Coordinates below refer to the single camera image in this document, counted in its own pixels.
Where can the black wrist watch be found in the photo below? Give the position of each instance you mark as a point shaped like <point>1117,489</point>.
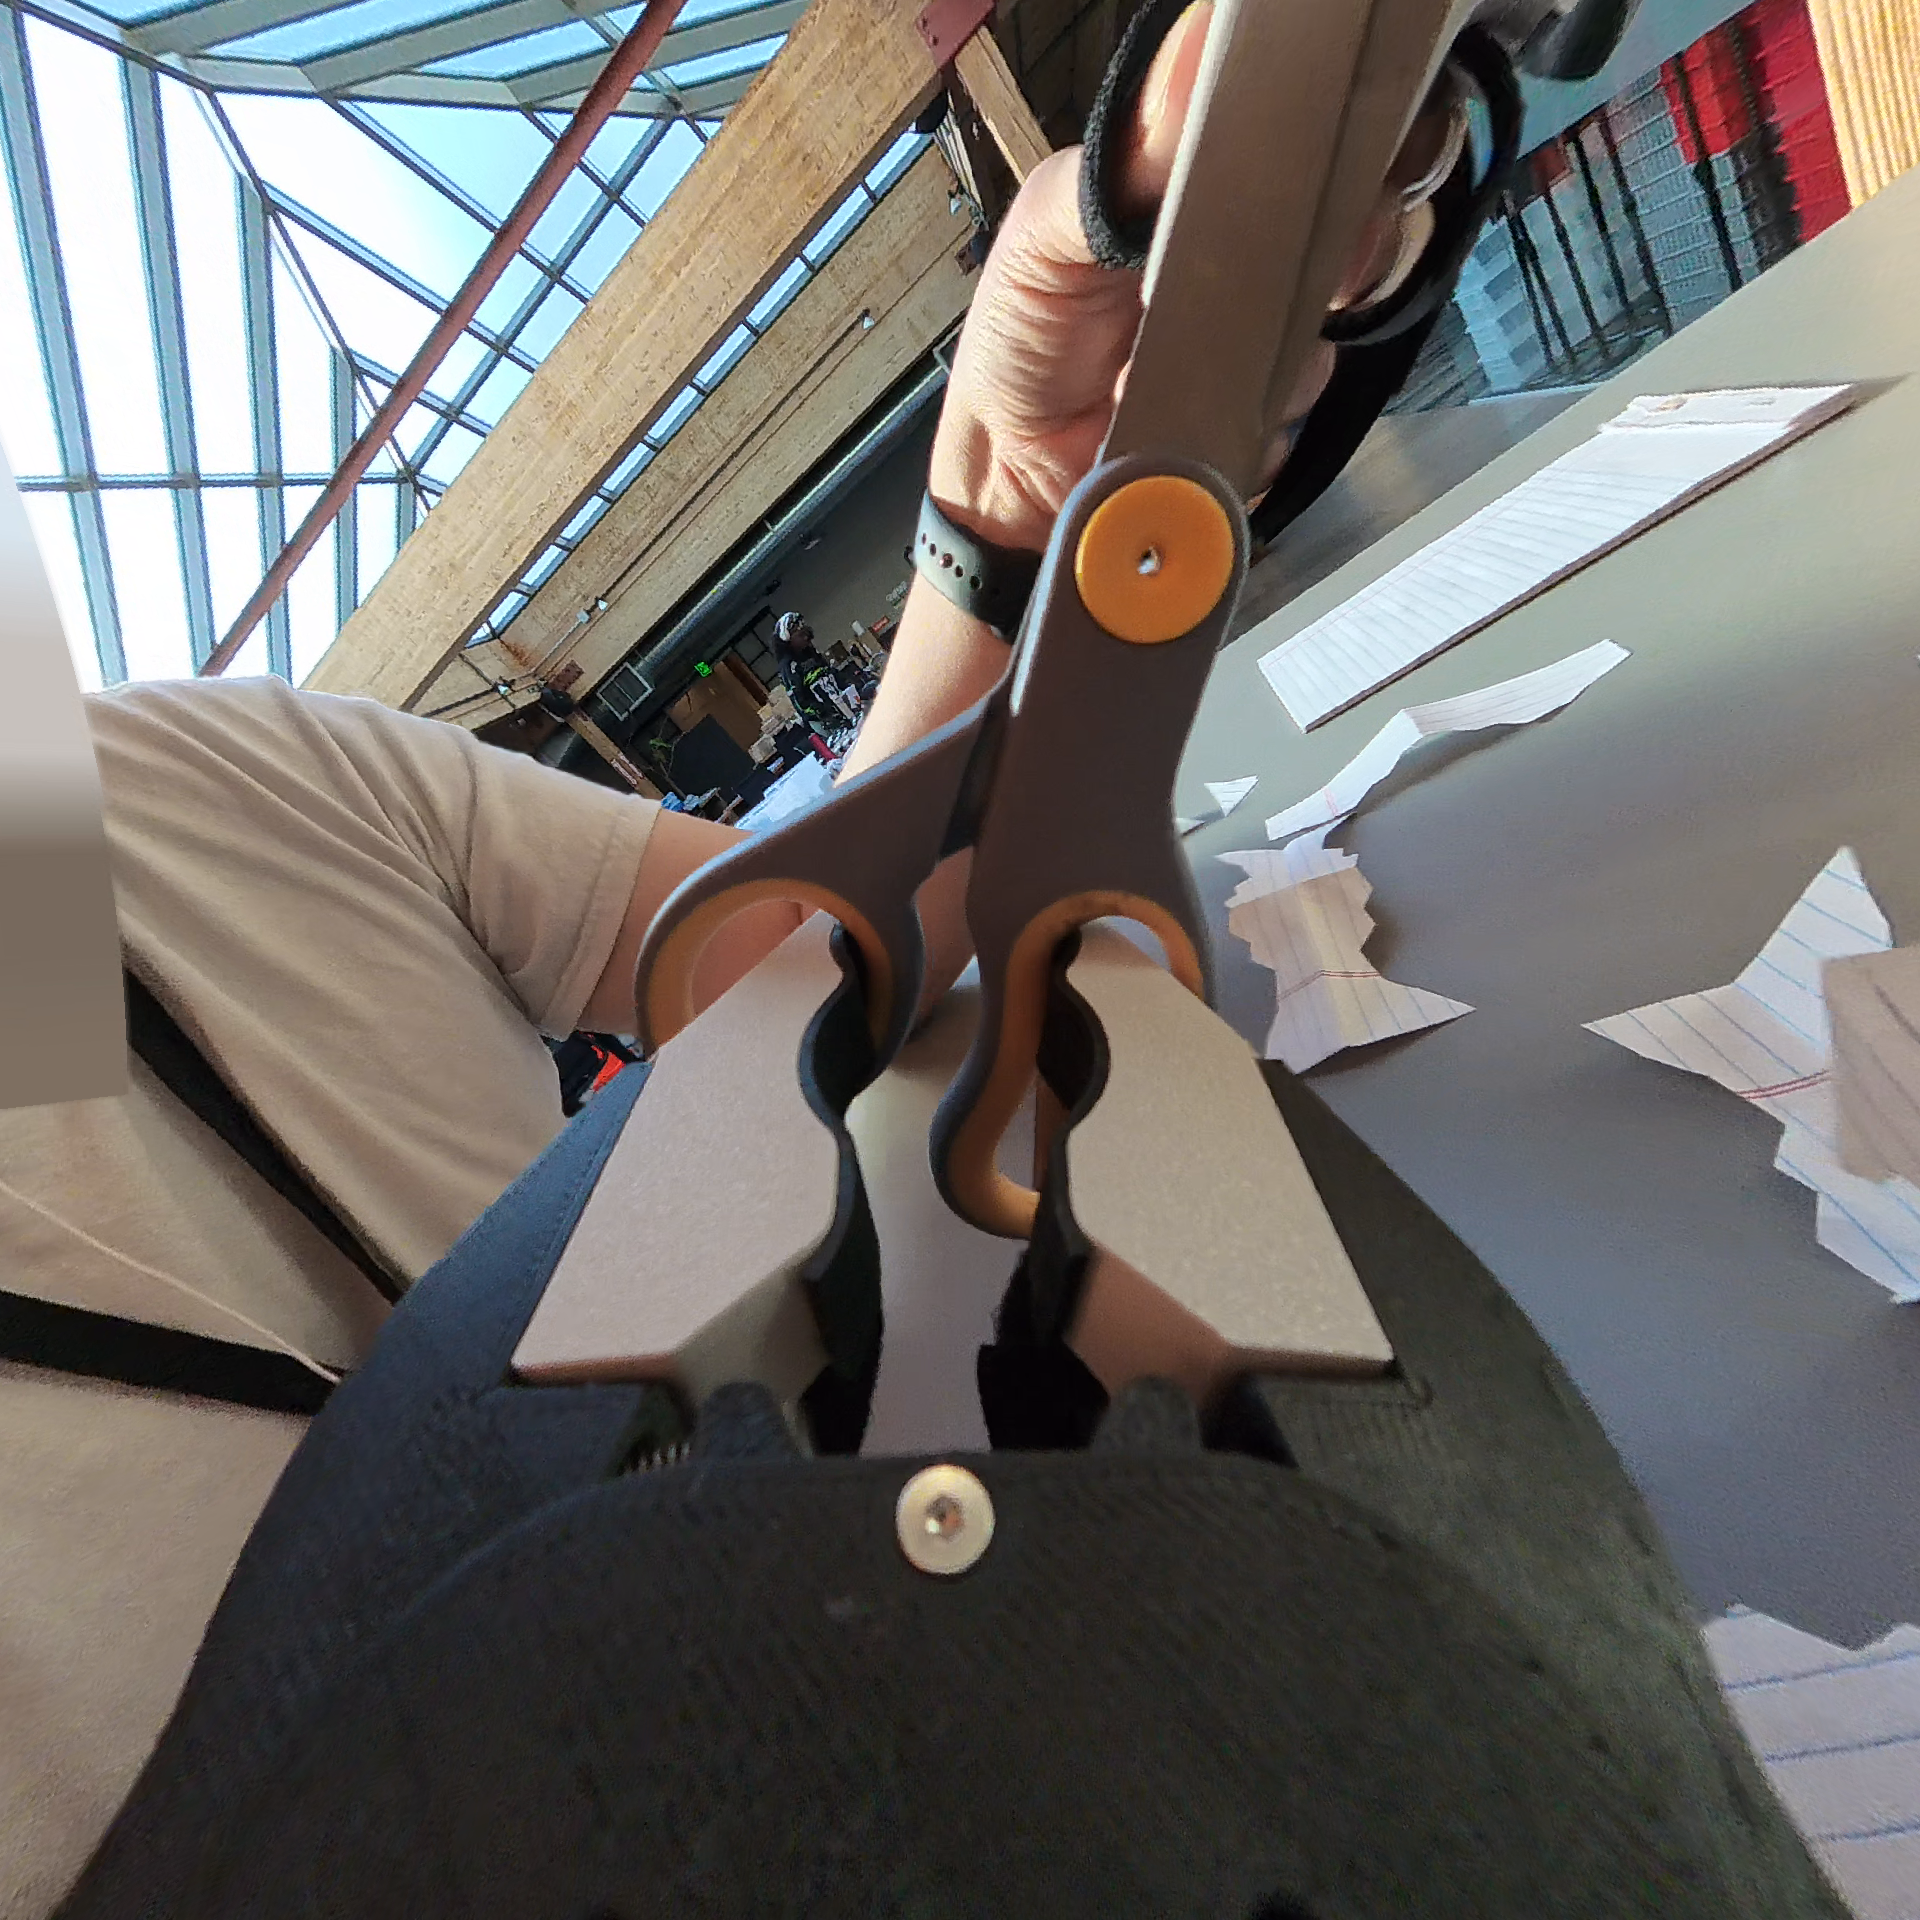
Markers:
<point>976,578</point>

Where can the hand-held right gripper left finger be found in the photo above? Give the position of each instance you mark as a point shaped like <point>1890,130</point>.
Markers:
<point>677,1201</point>

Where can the wooden post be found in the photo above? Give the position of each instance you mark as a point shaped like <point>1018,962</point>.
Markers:
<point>1866,88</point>

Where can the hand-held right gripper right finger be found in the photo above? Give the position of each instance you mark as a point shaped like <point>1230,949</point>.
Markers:
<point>1216,1201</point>

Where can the red steel pipe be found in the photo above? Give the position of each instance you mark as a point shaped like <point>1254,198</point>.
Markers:
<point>446,335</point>

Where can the grey orange scissors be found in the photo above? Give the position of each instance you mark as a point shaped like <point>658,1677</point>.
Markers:
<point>1083,703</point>

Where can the stack of coloured plastic crates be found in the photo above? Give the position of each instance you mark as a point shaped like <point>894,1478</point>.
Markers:
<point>1725,135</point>

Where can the person's left hand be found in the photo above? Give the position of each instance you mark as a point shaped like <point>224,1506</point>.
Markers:
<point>1031,360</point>

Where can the lined notepad brown backing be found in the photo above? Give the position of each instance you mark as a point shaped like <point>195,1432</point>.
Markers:
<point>1543,554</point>

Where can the scattered lined paper scraps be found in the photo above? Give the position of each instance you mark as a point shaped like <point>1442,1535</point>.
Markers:
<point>1336,957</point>

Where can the glass skylight roof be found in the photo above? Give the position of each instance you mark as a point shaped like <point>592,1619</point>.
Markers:
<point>177,303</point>

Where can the person's left forearm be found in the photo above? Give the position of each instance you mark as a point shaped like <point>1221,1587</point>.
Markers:
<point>930,703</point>

